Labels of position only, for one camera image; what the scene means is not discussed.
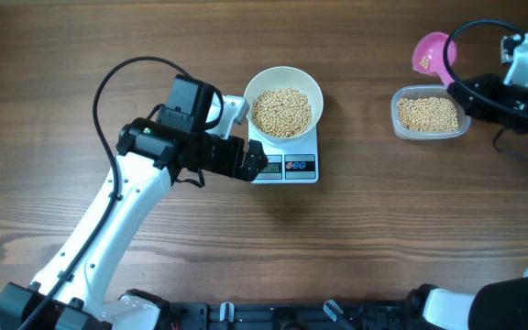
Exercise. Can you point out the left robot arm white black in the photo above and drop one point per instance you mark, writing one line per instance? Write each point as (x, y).
(190, 132)

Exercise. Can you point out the pink plastic measuring scoop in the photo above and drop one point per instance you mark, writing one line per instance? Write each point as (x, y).
(427, 57)

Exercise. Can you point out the clear container of soybeans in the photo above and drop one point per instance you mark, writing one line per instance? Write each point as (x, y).
(427, 112)

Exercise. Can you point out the white round bowl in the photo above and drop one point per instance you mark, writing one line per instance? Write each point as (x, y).
(282, 77)

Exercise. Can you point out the white digital kitchen scale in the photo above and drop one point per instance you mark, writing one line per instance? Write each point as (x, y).
(292, 161)

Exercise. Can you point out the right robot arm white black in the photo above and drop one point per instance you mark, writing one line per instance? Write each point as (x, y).
(500, 305)

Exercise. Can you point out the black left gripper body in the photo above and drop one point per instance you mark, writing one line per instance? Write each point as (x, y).
(223, 158)

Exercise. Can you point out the soybeans pile in bowl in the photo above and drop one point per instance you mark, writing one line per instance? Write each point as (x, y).
(282, 113)

